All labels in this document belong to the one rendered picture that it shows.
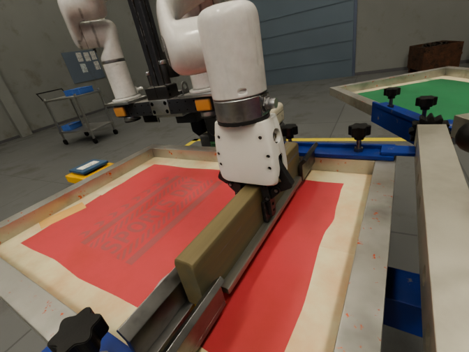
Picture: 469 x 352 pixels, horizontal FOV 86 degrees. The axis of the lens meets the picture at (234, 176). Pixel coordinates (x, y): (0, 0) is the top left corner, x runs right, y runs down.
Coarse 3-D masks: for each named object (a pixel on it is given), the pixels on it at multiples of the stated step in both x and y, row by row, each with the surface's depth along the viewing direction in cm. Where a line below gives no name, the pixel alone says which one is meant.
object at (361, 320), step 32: (128, 160) 84; (320, 160) 60; (352, 160) 56; (64, 192) 69; (384, 192) 44; (0, 224) 59; (32, 224) 63; (384, 224) 37; (384, 256) 32; (0, 288) 39; (32, 288) 38; (352, 288) 29; (384, 288) 28; (32, 320) 33; (352, 320) 26
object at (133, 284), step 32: (64, 224) 60; (192, 224) 51; (64, 256) 49; (96, 256) 48; (160, 256) 44; (256, 256) 40; (288, 256) 39; (128, 288) 39; (256, 288) 35; (288, 288) 34; (224, 320) 32; (256, 320) 31; (288, 320) 30
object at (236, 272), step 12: (300, 180) 52; (288, 192) 48; (276, 204) 45; (276, 216) 43; (264, 228) 40; (252, 240) 38; (252, 252) 36; (240, 264) 34; (228, 276) 33; (240, 276) 33; (228, 288) 31
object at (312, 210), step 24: (168, 168) 80; (192, 168) 77; (120, 192) 71; (216, 192) 61; (312, 192) 54; (336, 192) 52; (192, 216) 54; (288, 216) 48; (312, 216) 47; (312, 240) 41
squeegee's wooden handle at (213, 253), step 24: (288, 144) 52; (288, 168) 49; (240, 192) 38; (216, 216) 34; (240, 216) 35; (216, 240) 30; (240, 240) 35; (192, 264) 27; (216, 264) 31; (192, 288) 29
